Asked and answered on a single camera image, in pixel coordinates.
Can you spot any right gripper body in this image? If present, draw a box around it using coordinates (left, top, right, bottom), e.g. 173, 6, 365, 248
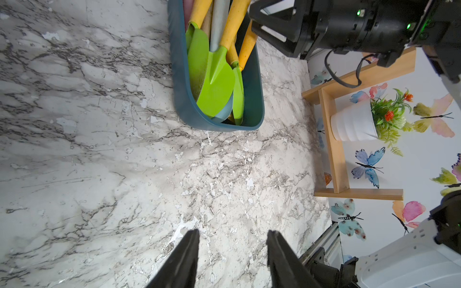
300, 0, 427, 67

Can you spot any wooden zigzag shelf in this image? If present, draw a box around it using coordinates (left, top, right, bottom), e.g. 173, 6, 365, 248
301, 48, 417, 200

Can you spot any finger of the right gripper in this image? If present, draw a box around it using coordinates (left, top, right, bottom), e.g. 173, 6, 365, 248
249, 1, 317, 58

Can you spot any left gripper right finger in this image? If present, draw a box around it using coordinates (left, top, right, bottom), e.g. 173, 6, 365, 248
267, 230, 321, 288

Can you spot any red flower plant white pot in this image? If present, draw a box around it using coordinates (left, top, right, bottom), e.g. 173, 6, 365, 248
330, 89, 414, 157

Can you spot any green trowel light-blue handle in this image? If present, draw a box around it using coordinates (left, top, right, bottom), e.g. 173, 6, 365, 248
226, 20, 258, 126

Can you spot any green shovel wooden handle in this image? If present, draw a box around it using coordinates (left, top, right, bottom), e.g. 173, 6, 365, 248
201, 2, 214, 39

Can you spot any green narrow shovel yellow handle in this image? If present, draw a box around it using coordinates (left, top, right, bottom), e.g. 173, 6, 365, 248
186, 0, 212, 100

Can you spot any purple shovel pink handle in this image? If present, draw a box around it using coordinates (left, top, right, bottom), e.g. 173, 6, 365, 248
182, 0, 194, 27

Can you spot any light blue plastic scoop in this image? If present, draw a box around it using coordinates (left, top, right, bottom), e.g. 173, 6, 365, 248
210, 0, 233, 123

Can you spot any dark teal storage box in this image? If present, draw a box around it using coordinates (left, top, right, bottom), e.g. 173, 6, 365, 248
168, 0, 265, 132

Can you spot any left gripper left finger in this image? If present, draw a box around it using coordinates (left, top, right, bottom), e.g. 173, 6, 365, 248
146, 229, 200, 288

